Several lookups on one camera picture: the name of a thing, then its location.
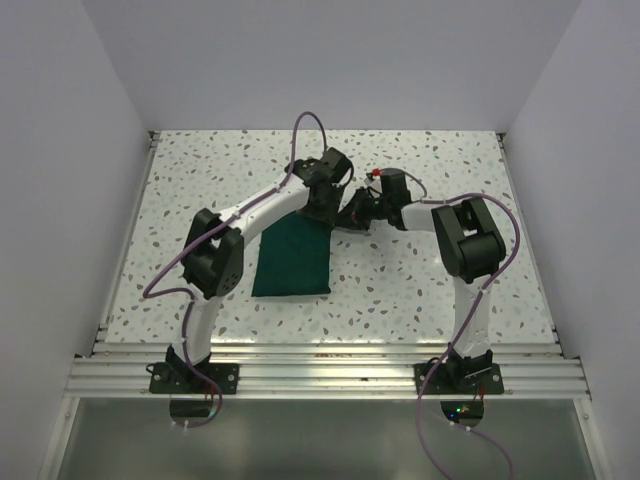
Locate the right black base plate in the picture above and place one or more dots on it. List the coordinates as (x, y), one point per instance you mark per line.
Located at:
(443, 382)

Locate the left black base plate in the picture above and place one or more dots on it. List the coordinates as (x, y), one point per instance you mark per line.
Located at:
(164, 380)

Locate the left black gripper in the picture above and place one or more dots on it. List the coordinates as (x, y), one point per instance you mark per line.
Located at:
(327, 214)

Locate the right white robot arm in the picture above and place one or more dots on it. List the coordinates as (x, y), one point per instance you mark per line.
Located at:
(472, 251)

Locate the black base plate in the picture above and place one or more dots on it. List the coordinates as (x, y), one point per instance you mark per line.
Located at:
(164, 380)
(443, 382)

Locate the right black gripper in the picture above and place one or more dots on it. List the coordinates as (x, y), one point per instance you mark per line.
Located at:
(352, 216)

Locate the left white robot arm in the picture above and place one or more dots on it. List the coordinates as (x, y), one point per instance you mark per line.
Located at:
(213, 257)

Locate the aluminium rail frame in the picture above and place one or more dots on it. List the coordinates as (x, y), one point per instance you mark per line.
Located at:
(390, 305)

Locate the green surgical cloth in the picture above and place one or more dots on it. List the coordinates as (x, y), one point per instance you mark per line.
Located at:
(294, 258)

